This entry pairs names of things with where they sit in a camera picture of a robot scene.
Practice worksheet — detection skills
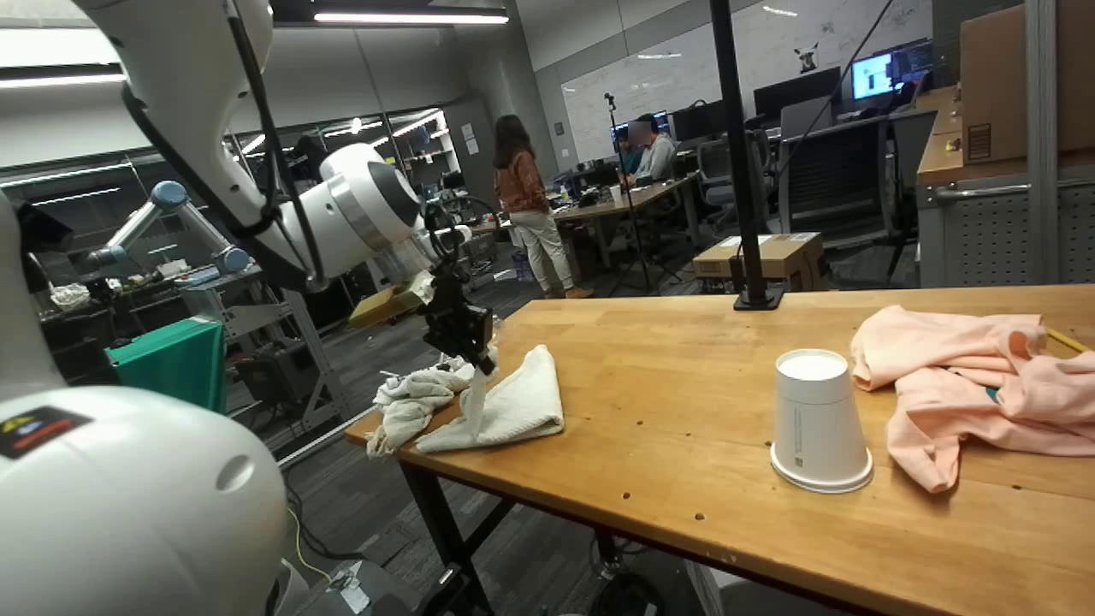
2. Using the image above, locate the crumpled white rag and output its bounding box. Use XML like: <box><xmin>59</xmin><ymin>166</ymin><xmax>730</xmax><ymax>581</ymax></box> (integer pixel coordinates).
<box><xmin>367</xmin><ymin>356</ymin><xmax>476</xmax><ymax>459</ymax></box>

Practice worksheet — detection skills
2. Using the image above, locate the black vertical pole stand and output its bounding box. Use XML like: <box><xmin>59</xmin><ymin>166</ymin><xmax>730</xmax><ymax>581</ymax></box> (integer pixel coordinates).
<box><xmin>709</xmin><ymin>0</ymin><xmax>781</xmax><ymax>312</ymax></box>

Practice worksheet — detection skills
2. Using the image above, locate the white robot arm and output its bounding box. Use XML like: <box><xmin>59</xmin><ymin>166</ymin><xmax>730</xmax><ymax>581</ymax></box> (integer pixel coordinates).
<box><xmin>0</xmin><ymin>0</ymin><xmax>494</xmax><ymax>616</ymax></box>

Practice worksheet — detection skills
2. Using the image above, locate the cardboard box on floor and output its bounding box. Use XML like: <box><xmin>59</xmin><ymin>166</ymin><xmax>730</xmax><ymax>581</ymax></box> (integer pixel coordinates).
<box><xmin>692</xmin><ymin>230</ymin><xmax>829</xmax><ymax>285</ymax></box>

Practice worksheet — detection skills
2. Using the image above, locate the peach pink cloth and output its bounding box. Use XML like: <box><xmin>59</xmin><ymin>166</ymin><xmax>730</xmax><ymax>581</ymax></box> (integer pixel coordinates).
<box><xmin>849</xmin><ymin>303</ymin><xmax>1095</xmax><ymax>492</ymax></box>

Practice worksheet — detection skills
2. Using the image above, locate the white paper cup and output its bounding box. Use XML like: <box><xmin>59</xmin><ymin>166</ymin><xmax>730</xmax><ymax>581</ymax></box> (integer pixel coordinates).
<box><xmin>769</xmin><ymin>349</ymin><xmax>877</xmax><ymax>492</ymax></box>

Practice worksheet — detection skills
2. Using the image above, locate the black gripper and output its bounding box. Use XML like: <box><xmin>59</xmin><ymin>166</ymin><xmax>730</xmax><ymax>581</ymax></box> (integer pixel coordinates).
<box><xmin>424</xmin><ymin>268</ymin><xmax>495</xmax><ymax>377</ymax></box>

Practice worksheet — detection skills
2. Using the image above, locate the seated person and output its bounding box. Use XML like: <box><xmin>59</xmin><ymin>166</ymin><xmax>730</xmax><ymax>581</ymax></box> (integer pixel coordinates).
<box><xmin>626</xmin><ymin>114</ymin><xmax>676</xmax><ymax>183</ymax></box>

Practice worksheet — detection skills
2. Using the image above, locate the green box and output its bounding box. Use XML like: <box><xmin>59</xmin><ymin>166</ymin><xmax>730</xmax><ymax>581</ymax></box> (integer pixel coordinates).
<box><xmin>107</xmin><ymin>313</ymin><xmax>226</xmax><ymax>411</ymax></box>

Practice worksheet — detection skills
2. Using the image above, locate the wrist camera wooden mount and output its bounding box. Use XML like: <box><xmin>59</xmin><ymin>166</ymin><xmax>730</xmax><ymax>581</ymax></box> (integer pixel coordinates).
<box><xmin>348</xmin><ymin>287</ymin><xmax>422</xmax><ymax>329</ymax></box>

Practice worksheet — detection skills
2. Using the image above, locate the computer monitor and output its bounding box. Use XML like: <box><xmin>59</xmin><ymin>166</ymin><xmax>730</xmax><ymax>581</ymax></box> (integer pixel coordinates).
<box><xmin>849</xmin><ymin>43</ymin><xmax>932</xmax><ymax>103</ymax></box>

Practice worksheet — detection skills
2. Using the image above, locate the large cardboard box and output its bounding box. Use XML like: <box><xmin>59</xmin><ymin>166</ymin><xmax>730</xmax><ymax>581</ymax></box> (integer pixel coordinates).
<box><xmin>955</xmin><ymin>0</ymin><xmax>1095</xmax><ymax>165</ymax></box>

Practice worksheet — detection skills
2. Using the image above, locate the walking person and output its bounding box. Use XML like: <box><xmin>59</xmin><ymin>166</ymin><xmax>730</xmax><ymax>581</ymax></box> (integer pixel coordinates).
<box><xmin>494</xmin><ymin>114</ymin><xmax>575</xmax><ymax>294</ymax></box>

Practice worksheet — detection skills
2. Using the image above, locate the white towel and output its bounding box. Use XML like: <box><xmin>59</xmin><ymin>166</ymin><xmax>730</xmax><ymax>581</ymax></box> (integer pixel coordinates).
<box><xmin>415</xmin><ymin>344</ymin><xmax>566</xmax><ymax>455</ymax></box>

